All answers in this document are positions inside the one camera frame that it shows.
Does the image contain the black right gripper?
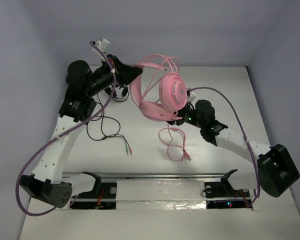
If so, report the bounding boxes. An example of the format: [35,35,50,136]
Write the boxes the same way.
[160,100,205,129]

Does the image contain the pink headphones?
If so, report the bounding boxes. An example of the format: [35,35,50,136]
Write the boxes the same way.
[129,54,187,122]

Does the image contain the pink headphone cable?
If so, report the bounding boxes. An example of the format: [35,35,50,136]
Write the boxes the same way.
[158,119,193,163]

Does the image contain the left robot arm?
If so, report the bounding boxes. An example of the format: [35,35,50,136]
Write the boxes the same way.
[16,54,143,209]

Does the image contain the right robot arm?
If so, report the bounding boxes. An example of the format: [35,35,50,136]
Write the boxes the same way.
[169,100,300,198]

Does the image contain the white black headphones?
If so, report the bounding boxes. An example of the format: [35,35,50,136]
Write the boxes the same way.
[104,85,129,103]

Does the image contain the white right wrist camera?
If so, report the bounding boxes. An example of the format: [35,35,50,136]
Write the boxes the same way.
[186,88,197,103]

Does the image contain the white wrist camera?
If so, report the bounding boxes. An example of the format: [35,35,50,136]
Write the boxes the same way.
[186,88,197,103]
[92,38,111,56]

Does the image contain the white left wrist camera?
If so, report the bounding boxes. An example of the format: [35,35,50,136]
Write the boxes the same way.
[92,38,111,56]

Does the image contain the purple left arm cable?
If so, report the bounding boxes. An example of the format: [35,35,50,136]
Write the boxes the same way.
[15,40,120,216]

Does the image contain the black headphone cable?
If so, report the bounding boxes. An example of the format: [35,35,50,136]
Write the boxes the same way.
[86,94,133,156]

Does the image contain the metal base rail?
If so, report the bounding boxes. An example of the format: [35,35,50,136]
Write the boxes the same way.
[62,171,281,181]

